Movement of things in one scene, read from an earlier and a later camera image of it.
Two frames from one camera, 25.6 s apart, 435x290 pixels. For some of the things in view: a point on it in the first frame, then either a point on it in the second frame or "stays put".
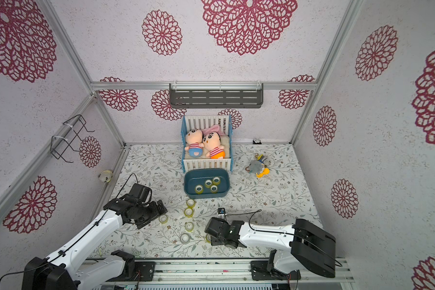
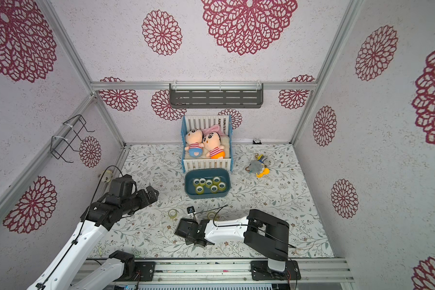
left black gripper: x=156 y=212 to x=145 y=200
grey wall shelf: x=216 y=95 stays put
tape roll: x=199 y=189 stays put
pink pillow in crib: x=212 y=128 stays put
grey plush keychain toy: x=257 y=166 stays put
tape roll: x=163 y=219 to x=172 y=213
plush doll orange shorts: x=211 y=141 stays put
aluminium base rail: x=211 y=273 stays put
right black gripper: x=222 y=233 to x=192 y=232
